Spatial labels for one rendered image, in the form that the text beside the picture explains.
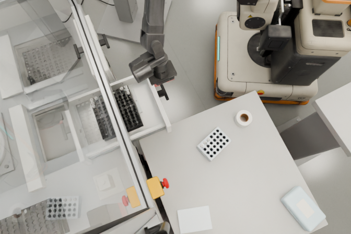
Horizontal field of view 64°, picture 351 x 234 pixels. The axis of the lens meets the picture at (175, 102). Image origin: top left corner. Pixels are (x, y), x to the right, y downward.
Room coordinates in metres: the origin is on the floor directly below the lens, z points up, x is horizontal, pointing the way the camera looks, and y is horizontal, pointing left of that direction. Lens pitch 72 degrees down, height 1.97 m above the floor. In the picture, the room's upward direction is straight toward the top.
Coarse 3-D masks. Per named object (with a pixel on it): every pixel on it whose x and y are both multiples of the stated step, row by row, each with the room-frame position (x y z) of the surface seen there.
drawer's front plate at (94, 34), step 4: (88, 16) 0.74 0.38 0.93; (88, 20) 0.72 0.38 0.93; (88, 24) 0.70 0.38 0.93; (92, 24) 0.74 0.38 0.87; (92, 28) 0.68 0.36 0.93; (92, 32) 0.66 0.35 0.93; (92, 36) 0.64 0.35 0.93; (96, 36) 0.65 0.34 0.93; (96, 40) 0.62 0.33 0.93; (96, 44) 0.60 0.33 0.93; (100, 48) 0.59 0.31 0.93; (100, 52) 0.57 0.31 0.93; (100, 56) 0.55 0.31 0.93; (104, 56) 0.57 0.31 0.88; (104, 60) 0.53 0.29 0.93; (104, 64) 0.51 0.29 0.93; (104, 68) 0.49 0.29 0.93; (108, 68) 0.49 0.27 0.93; (108, 72) 0.49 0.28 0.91; (108, 76) 0.48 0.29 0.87; (112, 76) 0.49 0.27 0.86
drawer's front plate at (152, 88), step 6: (150, 84) 0.42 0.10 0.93; (150, 90) 0.42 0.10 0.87; (156, 96) 0.37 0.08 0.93; (156, 102) 0.35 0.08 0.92; (162, 108) 0.32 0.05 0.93; (162, 114) 0.30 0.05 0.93; (162, 120) 0.30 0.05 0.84; (168, 120) 0.28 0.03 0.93; (168, 126) 0.25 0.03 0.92; (168, 132) 0.25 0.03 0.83
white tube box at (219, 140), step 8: (216, 128) 0.27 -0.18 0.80; (208, 136) 0.24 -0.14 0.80; (216, 136) 0.24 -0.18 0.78; (224, 136) 0.24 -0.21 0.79; (200, 144) 0.21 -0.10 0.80; (208, 144) 0.21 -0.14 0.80; (216, 144) 0.21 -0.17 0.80; (224, 144) 0.21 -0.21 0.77; (208, 152) 0.18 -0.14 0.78; (216, 152) 0.17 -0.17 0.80
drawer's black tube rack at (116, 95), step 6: (114, 90) 0.41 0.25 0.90; (120, 90) 0.41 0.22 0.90; (114, 96) 0.39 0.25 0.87; (120, 96) 0.40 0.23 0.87; (126, 96) 0.38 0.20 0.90; (120, 102) 0.36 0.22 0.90; (126, 102) 0.37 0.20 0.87; (132, 102) 0.37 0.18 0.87; (120, 108) 0.34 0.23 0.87; (126, 108) 0.33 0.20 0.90; (126, 114) 0.32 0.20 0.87; (132, 114) 0.32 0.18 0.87; (126, 120) 0.28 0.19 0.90; (132, 120) 0.28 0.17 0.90; (138, 120) 0.29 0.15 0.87; (126, 126) 0.26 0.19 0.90; (132, 126) 0.26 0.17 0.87; (138, 126) 0.26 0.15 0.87
